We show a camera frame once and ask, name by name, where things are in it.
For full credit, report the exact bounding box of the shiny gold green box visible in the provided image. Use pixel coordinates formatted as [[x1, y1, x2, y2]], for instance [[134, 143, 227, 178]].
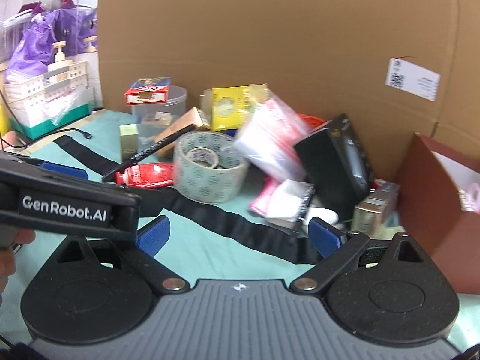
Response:
[[351, 182, 400, 239]]

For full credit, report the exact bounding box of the purple plastic bag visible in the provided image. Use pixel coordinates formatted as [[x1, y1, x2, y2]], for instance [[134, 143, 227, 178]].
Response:
[[5, 7, 98, 84]]

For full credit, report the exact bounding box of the copper long box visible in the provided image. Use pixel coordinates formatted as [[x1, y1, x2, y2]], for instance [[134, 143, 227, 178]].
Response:
[[154, 107, 210, 158]]

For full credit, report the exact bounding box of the black marker pen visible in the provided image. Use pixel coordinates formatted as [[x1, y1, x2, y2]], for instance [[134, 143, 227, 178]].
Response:
[[102, 124, 195, 182]]

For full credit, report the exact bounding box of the patterned tape roll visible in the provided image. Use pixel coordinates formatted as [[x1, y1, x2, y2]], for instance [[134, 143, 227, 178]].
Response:
[[173, 131, 249, 204]]

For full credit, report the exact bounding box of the black product box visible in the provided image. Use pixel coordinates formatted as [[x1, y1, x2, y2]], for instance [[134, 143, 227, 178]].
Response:
[[294, 113, 374, 221]]

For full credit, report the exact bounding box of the red squeeze tube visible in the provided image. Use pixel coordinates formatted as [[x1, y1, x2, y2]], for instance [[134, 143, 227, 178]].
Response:
[[115, 163, 173, 189]]

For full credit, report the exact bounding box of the yellow packet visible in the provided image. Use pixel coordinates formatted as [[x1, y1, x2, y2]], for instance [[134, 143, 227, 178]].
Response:
[[200, 84, 269, 131]]

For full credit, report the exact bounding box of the white pink small packet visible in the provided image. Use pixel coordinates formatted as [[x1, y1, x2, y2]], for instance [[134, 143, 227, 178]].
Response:
[[249, 177, 338, 231]]

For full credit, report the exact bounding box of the white perforated basket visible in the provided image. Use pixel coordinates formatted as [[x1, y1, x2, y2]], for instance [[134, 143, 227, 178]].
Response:
[[5, 62, 94, 128]]

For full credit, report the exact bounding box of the pump bottle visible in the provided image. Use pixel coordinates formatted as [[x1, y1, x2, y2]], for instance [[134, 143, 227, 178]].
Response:
[[48, 41, 73, 72]]

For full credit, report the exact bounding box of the large cardboard panel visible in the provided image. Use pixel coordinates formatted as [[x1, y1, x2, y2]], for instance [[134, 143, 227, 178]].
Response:
[[97, 0, 479, 178]]

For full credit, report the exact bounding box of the dark red storage box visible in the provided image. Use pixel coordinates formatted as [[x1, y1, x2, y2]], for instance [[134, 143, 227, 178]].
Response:
[[395, 133, 479, 294]]

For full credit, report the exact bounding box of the teal cloth mat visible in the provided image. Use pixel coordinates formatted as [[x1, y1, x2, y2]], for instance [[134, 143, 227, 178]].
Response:
[[1, 111, 479, 350]]

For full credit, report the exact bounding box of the black usb cable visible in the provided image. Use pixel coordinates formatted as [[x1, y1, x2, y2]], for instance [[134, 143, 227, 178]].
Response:
[[0, 128, 93, 151]]

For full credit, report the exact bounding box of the black strap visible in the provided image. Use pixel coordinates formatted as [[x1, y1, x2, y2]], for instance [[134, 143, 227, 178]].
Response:
[[53, 134, 327, 265]]

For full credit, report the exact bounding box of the red playing card box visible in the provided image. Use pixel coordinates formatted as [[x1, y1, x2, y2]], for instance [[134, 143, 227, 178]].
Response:
[[124, 85, 169, 105]]

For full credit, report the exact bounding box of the person's left hand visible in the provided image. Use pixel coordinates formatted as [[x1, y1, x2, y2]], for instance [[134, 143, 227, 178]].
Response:
[[0, 229, 36, 293]]

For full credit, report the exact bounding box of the green white base box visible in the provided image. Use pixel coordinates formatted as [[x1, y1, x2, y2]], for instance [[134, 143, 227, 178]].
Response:
[[8, 103, 91, 139]]

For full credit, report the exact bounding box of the white shipping label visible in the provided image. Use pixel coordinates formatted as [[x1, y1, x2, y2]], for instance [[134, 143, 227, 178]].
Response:
[[385, 58, 441, 102]]

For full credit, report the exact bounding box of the clear cotton swab jar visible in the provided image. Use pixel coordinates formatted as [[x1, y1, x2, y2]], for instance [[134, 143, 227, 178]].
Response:
[[131, 85, 187, 150]]

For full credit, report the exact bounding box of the small olive green box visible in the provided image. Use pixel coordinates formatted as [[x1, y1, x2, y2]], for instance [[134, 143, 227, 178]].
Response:
[[119, 124, 138, 161]]

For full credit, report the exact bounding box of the pink white plastic bag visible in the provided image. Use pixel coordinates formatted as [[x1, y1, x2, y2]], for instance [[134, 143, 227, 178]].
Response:
[[233, 92, 312, 183]]

